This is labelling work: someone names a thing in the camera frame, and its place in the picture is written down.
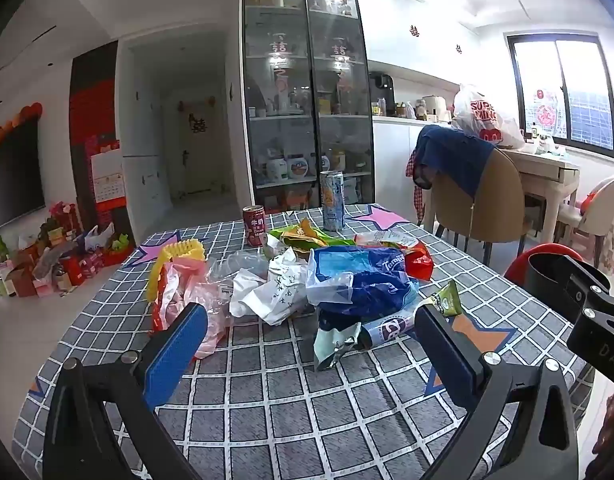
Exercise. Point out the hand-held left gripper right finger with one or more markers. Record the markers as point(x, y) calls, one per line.
point(447, 355)

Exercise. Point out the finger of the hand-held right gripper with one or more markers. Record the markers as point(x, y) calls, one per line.
point(587, 272)

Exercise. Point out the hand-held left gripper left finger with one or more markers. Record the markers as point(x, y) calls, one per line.
point(177, 355)

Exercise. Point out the red trash bin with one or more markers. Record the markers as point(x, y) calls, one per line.
point(524, 260)

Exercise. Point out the red snack bag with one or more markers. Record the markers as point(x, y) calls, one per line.
point(419, 262)

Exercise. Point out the green plastic bag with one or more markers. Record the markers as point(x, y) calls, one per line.
point(317, 241)

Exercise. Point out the small green snack packet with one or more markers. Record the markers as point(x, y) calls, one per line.
point(444, 302)

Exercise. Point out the blue white biscuit wrapper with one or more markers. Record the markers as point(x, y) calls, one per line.
point(387, 330)

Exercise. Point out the white dining chair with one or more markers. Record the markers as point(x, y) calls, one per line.
point(602, 205)

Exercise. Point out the yellow and pink plastic bag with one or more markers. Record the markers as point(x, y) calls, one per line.
point(182, 280)

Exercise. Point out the grey checked star tablecloth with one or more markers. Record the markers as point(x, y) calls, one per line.
point(267, 410)

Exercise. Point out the clear plastic bag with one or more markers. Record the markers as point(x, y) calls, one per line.
point(237, 265)

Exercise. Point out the silver green foil packet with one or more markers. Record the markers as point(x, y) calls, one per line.
point(332, 345)

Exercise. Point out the white dining table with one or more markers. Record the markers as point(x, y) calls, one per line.
point(542, 165)

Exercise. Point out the blue plastic bag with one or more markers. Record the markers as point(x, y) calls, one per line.
point(357, 275)

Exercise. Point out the tan dining chair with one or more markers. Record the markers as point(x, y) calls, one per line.
point(487, 195)

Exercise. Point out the pile of gift boxes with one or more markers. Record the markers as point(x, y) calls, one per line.
point(72, 260)

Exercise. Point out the red drink can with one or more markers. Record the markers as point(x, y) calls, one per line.
point(254, 225)

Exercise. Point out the red checked cloth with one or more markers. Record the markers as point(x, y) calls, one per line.
point(418, 205)

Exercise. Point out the black framed window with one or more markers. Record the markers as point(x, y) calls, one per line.
point(582, 100)

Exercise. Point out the blue garment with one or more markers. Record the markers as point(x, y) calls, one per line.
point(457, 152)

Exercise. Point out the white red printed plastic bag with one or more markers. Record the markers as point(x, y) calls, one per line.
point(482, 115)

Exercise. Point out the tall blue white drink can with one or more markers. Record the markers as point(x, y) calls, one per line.
point(332, 200)

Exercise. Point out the door with red decoration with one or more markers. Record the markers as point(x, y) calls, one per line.
point(202, 160)

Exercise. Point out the white kitchen appliance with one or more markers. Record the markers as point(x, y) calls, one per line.
point(433, 106)

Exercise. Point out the black television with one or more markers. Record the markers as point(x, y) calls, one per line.
point(12, 180)

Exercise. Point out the black coffee machine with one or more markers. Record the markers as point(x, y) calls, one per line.
point(382, 90)

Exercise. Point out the red garland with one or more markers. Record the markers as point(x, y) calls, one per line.
point(17, 121)

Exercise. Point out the glass door cabinet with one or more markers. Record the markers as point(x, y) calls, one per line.
point(287, 85)

